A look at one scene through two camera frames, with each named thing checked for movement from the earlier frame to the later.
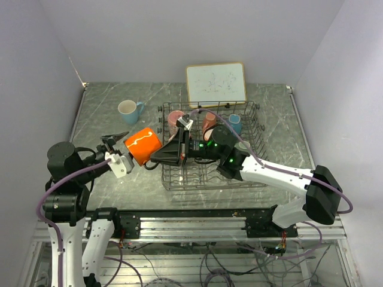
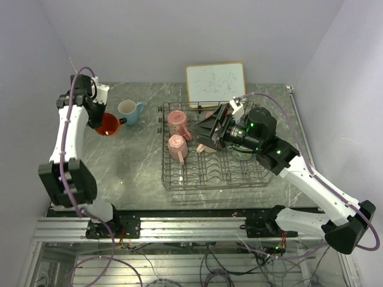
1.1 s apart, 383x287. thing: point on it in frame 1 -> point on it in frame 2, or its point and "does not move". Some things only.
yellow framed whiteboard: [216, 85] does not move
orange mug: [142, 144] -> [111, 124]
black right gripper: [176, 151] -> [211, 137]
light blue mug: [130, 111] does not move
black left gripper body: [102, 148] -> [96, 115]
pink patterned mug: [172, 120] does not move
